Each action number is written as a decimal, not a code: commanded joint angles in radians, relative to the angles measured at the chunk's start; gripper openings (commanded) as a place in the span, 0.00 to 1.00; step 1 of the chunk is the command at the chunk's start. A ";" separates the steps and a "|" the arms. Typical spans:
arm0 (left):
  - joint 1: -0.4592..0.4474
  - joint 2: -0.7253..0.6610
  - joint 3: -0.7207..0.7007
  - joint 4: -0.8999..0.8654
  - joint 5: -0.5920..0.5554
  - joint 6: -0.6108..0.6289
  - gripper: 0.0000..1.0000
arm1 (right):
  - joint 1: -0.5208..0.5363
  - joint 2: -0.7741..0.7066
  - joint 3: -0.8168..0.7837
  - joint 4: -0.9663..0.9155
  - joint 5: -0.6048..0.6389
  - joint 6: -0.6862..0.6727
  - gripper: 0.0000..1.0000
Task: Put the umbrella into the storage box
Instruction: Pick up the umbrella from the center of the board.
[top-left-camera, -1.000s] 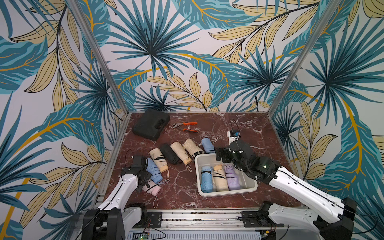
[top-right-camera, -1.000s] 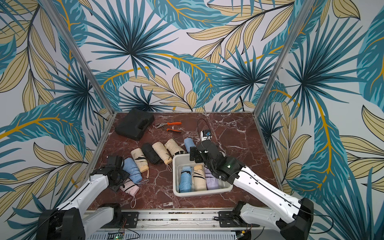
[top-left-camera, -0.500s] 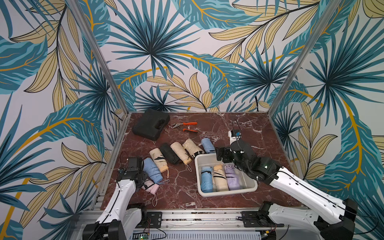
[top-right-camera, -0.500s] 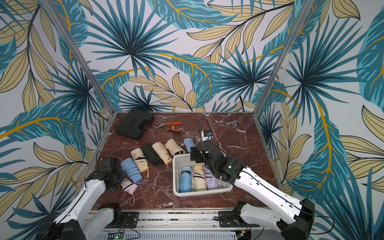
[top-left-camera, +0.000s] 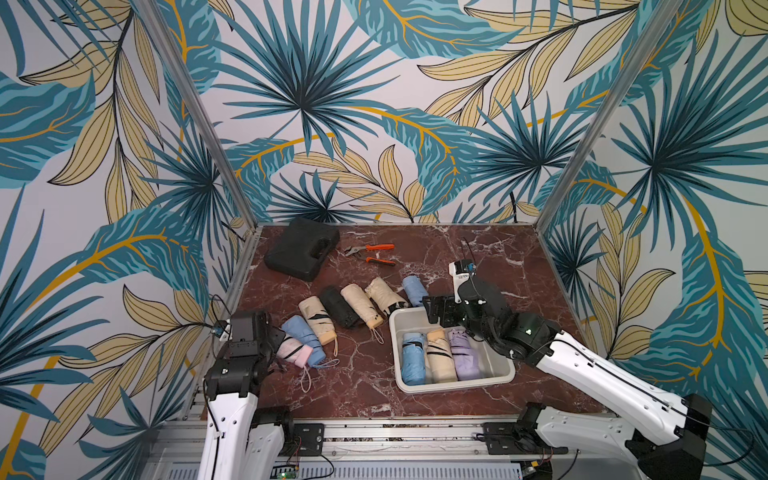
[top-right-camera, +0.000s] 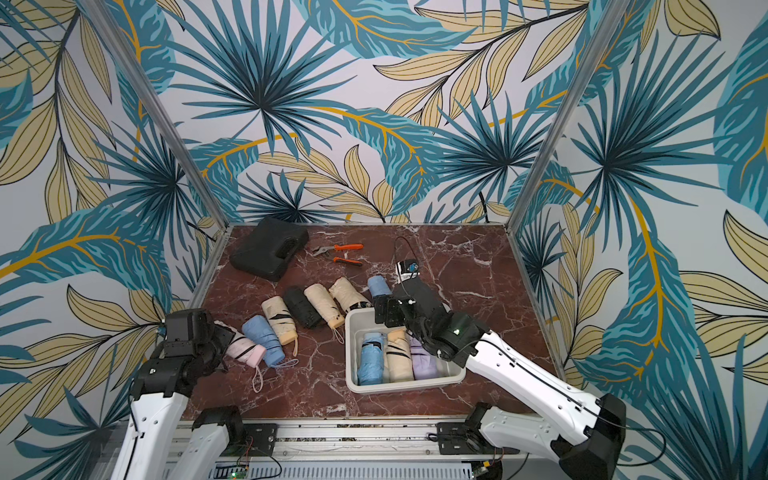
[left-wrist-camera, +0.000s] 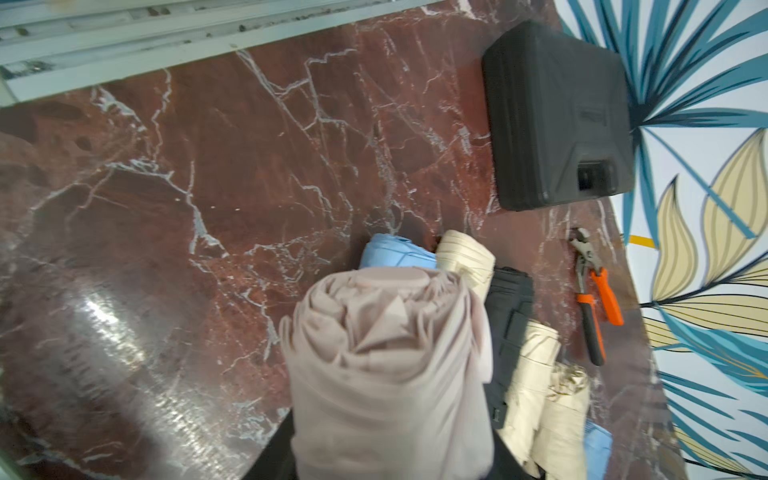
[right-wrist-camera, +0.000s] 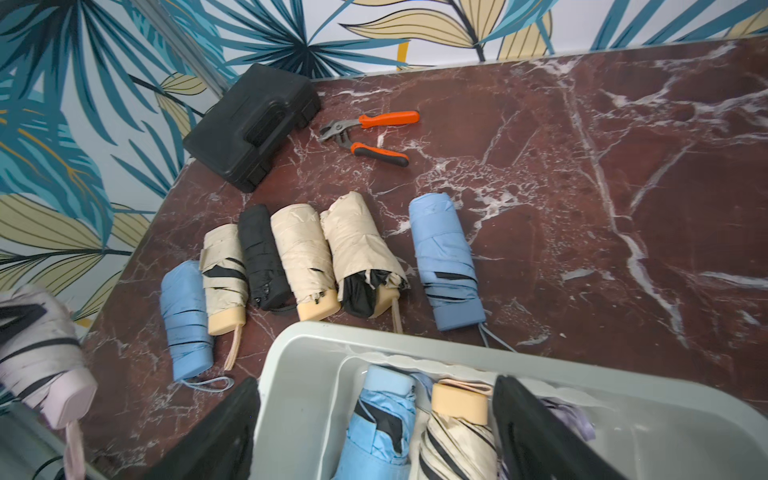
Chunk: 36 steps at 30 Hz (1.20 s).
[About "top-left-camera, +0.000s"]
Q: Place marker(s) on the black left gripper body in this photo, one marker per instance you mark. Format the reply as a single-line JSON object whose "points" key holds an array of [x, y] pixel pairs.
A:
{"points": [[269, 345]]}

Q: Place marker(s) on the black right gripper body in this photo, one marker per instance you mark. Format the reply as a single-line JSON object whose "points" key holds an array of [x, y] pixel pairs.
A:
{"points": [[448, 308]]}

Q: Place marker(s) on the lilac umbrella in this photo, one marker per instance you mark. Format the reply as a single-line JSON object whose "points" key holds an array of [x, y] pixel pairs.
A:
{"points": [[466, 360]]}

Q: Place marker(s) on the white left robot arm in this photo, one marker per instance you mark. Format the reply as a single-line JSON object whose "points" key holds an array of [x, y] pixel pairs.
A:
{"points": [[235, 446]]}

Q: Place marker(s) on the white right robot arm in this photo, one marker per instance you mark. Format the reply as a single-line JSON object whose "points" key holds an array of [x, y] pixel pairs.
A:
{"points": [[657, 432]]}

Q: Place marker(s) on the light blue folded umbrella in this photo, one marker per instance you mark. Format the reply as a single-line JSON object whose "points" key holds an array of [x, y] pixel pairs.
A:
{"points": [[415, 290]]}

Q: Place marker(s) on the beige folded umbrella by box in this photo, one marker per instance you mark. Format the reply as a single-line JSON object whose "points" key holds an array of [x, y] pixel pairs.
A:
{"points": [[387, 300]]}

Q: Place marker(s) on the beige plastic storage box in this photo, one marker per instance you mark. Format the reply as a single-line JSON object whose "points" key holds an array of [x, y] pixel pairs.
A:
{"points": [[493, 369]]}

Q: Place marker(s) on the black folded umbrella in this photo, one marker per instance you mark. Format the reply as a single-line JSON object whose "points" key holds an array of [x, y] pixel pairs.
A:
{"points": [[339, 310]]}

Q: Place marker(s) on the black plastic tool case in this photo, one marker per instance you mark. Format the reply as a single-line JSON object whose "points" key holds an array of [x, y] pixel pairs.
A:
{"points": [[302, 248]]}

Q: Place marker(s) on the beige umbrella with black strap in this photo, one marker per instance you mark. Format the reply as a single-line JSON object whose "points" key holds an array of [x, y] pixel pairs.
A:
{"points": [[319, 321]]}

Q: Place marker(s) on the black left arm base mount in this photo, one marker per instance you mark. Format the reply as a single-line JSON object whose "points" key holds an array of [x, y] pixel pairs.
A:
{"points": [[301, 438]]}

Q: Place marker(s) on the orange handled pliers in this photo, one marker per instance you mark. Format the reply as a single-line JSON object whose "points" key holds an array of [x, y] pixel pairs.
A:
{"points": [[370, 253]]}

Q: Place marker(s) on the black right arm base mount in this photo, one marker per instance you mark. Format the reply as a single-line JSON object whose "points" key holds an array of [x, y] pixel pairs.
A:
{"points": [[519, 437]]}

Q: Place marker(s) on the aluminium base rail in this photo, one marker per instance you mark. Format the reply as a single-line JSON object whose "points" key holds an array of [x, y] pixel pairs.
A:
{"points": [[437, 448]]}

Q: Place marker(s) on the aluminium frame post left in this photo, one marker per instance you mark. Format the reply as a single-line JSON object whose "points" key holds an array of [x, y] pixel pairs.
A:
{"points": [[160, 34]]}

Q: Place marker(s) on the aluminium frame post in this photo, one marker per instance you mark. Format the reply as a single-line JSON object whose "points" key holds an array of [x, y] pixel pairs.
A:
{"points": [[160, 34], [647, 40]]}

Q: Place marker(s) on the aluminium frame post right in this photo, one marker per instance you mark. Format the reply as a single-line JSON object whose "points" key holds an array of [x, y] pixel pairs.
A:
{"points": [[647, 40]]}

